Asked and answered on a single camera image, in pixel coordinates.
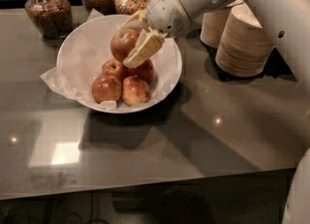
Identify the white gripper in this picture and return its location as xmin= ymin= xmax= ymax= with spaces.
xmin=119 ymin=0 xmax=192 ymax=68

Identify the red-yellow apple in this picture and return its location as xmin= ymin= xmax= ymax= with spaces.
xmin=122 ymin=76 xmax=150 ymax=106
xmin=109 ymin=28 xmax=140 ymax=62
xmin=91 ymin=75 xmax=122 ymax=103

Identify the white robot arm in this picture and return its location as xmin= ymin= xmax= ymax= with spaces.
xmin=124 ymin=0 xmax=310 ymax=90

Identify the dark red apple back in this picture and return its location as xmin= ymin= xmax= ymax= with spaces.
xmin=128 ymin=59 xmax=154 ymax=82

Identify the red apple back left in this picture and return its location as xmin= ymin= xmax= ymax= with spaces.
xmin=102 ymin=58 xmax=128 ymax=80

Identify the white bowl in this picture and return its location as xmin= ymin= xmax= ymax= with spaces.
xmin=56 ymin=14 xmax=183 ymax=114

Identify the white paper liner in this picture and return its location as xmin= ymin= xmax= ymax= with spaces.
xmin=39 ymin=8 xmax=179 ymax=111

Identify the back stack of paper bowls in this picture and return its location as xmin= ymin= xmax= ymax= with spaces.
xmin=200 ymin=0 xmax=243 ymax=48

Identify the stack of paper bowls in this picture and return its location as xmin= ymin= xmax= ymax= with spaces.
xmin=200 ymin=0 xmax=243 ymax=48
xmin=215 ymin=4 xmax=274 ymax=78

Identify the glass jar of cereal left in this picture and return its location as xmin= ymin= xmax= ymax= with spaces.
xmin=25 ymin=0 xmax=73 ymax=39

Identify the front stack of paper bowls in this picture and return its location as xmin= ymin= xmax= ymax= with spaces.
xmin=215 ymin=4 xmax=274 ymax=78

